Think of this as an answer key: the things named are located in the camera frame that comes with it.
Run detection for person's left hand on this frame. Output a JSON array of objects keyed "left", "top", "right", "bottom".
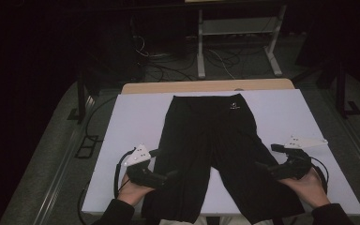
[{"left": 117, "top": 174, "right": 154, "bottom": 206}]

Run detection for left hand-held gripper black cable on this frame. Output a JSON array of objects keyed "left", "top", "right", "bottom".
[{"left": 113, "top": 147, "right": 137, "bottom": 200}]

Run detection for hand-held gripper black cable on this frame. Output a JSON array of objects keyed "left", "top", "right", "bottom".
[
  {"left": 308, "top": 156, "right": 330, "bottom": 195},
  {"left": 113, "top": 147, "right": 137, "bottom": 200}
]

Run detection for right hand-held gripper black cable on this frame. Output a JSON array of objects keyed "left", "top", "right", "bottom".
[{"left": 308, "top": 156, "right": 330, "bottom": 195}]

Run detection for person's right hand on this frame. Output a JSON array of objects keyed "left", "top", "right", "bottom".
[{"left": 277, "top": 167, "right": 331, "bottom": 209}]

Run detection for white table board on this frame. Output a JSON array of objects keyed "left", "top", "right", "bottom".
[{"left": 81, "top": 88, "right": 360, "bottom": 218}]

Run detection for black metal stand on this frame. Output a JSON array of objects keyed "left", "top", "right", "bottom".
[
  {"left": 67, "top": 74, "right": 92, "bottom": 125},
  {"left": 293, "top": 59, "right": 360, "bottom": 120}
]

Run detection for tangle of floor cables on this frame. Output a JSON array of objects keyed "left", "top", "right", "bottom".
[{"left": 132, "top": 34, "right": 242, "bottom": 83}]

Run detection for person's legs light trousers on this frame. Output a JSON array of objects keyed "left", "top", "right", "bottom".
[{"left": 158, "top": 215, "right": 276, "bottom": 225}]

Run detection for black floor cable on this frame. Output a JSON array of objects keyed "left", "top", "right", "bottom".
[{"left": 76, "top": 95, "right": 120, "bottom": 225}]

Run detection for wooden table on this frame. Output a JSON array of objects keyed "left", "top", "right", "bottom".
[{"left": 120, "top": 78, "right": 295, "bottom": 96}]

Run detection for white metal frame stand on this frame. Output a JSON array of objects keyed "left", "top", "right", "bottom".
[{"left": 196, "top": 4, "right": 288, "bottom": 79}]

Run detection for black pants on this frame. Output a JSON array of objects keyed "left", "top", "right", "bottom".
[{"left": 141, "top": 93, "right": 306, "bottom": 225}]

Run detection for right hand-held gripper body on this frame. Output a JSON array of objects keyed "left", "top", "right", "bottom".
[{"left": 277, "top": 135, "right": 328, "bottom": 181}]

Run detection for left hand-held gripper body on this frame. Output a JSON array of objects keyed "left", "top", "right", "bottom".
[{"left": 123, "top": 143, "right": 170, "bottom": 189}]

